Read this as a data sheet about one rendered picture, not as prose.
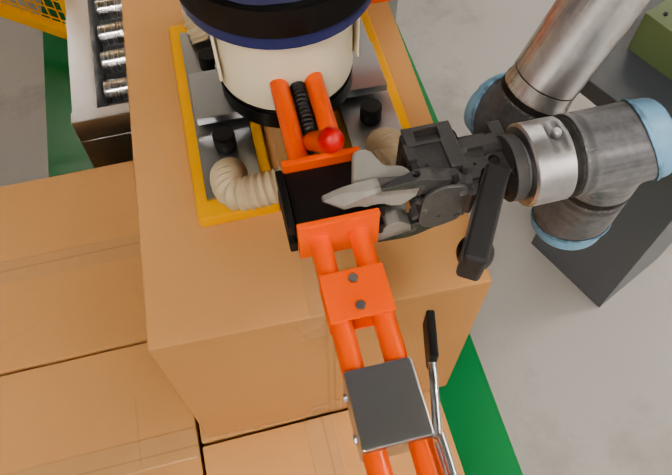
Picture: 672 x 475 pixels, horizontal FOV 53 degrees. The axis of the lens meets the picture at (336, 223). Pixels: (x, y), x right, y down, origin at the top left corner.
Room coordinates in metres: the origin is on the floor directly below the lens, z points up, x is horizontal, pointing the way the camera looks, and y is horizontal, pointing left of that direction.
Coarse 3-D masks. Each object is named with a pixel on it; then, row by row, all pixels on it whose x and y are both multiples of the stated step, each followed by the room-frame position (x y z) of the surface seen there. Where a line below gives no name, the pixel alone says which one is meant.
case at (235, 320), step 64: (128, 0) 0.82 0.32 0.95; (128, 64) 0.68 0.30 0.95; (192, 192) 0.47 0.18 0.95; (192, 256) 0.37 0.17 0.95; (256, 256) 0.37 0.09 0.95; (384, 256) 0.37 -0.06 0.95; (448, 256) 0.37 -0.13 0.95; (192, 320) 0.29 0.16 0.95; (256, 320) 0.29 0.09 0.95; (320, 320) 0.30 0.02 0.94; (448, 320) 0.33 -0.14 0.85; (192, 384) 0.26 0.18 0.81; (256, 384) 0.28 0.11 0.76; (320, 384) 0.30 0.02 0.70
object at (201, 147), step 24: (192, 48) 0.69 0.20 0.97; (192, 72) 0.65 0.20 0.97; (192, 120) 0.57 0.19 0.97; (240, 120) 0.56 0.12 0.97; (192, 144) 0.53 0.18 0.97; (216, 144) 0.51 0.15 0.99; (240, 144) 0.52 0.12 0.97; (264, 144) 0.53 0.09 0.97; (192, 168) 0.49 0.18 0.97; (264, 168) 0.49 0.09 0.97; (216, 216) 0.42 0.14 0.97; (240, 216) 0.42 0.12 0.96
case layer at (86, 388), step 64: (0, 192) 0.73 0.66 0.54; (64, 192) 0.73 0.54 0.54; (128, 192) 0.73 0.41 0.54; (0, 256) 0.59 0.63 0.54; (64, 256) 0.59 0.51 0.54; (128, 256) 0.59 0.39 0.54; (0, 320) 0.46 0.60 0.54; (64, 320) 0.46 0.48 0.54; (128, 320) 0.46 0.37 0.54; (0, 384) 0.35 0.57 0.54; (64, 384) 0.35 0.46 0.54; (128, 384) 0.35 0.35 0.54; (0, 448) 0.24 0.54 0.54; (64, 448) 0.24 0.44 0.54; (128, 448) 0.24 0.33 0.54; (192, 448) 0.24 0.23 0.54; (256, 448) 0.24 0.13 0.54; (320, 448) 0.24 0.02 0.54
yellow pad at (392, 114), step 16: (368, 16) 0.76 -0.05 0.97; (368, 32) 0.73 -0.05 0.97; (384, 64) 0.66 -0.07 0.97; (368, 96) 0.60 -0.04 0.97; (384, 96) 0.60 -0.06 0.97; (336, 112) 0.58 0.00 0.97; (352, 112) 0.57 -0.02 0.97; (368, 112) 0.55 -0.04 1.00; (384, 112) 0.57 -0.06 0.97; (400, 112) 0.58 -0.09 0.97; (352, 128) 0.55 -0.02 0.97; (368, 128) 0.55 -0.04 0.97; (400, 128) 0.55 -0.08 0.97; (352, 144) 0.52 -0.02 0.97
